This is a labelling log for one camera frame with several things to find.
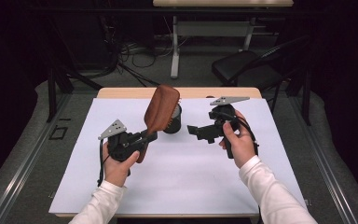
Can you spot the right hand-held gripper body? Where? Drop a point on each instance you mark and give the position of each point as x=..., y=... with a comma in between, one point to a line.
x=223, y=113

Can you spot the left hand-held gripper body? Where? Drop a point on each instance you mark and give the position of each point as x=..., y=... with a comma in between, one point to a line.
x=121, y=146

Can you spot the black mesh pen holder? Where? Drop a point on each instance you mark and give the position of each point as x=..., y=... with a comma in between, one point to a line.
x=174, y=124

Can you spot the brown wooden hairbrush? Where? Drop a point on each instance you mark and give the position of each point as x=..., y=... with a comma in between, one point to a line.
x=161, y=105

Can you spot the person's left hand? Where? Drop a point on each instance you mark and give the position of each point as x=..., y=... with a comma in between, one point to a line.
x=116, y=172

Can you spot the person's right hand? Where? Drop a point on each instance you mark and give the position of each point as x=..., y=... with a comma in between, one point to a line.
x=244, y=146

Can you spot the white table mat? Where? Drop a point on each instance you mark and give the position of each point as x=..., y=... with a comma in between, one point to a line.
x=180, y=174

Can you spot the wooden table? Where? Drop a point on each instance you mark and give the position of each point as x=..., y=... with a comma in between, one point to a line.
x=121, y=92

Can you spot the black folding chair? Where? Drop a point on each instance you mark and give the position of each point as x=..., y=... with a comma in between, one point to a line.
x=242, y=68

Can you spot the white-legged desk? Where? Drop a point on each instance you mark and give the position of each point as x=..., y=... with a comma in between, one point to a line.
x=175, y=56

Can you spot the black metal stand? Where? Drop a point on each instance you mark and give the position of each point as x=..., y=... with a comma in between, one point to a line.
x=52, y=93
x=307, y=93

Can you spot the metal floor rail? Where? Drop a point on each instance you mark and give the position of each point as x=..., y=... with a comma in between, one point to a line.
x=21, y=174
x=326, y=174

